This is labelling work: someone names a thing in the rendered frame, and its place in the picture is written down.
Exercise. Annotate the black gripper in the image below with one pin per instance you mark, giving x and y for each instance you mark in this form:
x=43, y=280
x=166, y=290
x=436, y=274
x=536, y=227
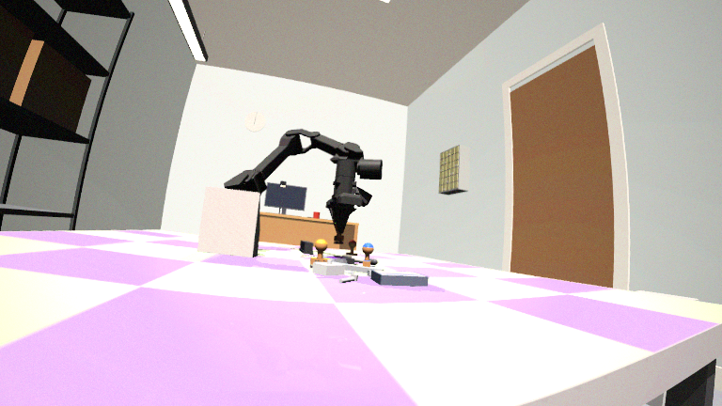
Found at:
x=342, y=202

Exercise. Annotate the rubber stamp with red knob handle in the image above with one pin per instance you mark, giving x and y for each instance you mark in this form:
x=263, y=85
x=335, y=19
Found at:
x=352, y=245

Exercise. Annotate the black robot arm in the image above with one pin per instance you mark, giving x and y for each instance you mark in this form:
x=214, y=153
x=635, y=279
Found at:
x=349, y=158

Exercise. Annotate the wooden stamp with orange knob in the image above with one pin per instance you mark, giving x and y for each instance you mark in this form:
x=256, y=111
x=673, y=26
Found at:
x=320, y=245

